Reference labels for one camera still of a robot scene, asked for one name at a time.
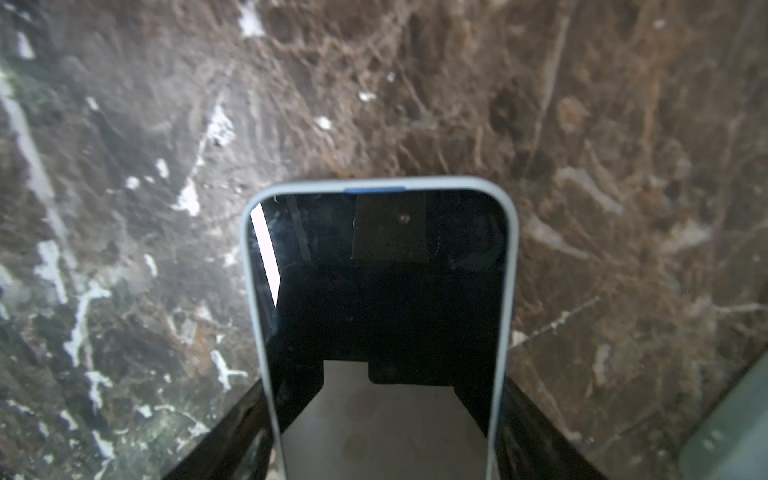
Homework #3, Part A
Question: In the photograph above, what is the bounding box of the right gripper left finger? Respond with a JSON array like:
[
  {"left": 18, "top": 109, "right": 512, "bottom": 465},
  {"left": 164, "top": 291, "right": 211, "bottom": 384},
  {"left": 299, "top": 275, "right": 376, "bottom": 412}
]
[{"left": 163, "top": 381, "right": 273, "bottom": 480}]

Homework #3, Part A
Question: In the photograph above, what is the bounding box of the black phone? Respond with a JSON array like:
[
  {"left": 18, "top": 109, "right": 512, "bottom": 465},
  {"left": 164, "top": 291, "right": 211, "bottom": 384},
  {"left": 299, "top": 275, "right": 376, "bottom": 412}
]
[{"left": 247, "top": 188, "right": 509, "bottom": 480}]

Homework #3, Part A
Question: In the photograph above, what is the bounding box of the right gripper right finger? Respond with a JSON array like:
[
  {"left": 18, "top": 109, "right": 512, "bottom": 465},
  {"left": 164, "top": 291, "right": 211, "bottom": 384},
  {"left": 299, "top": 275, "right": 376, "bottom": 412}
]
[{"left": 495, "top": 377, "right": 606, "bottom": 480}]

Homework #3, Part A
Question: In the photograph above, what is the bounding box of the light blue phone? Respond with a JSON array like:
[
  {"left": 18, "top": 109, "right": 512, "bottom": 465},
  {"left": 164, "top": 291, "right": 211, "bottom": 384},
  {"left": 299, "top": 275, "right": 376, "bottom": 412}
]
[
  {"left": 678, "top": 356, "right": 768, "bottom": 479},
  {"left": 239, "top": 175, "right": 521, "bottom": 480}
]

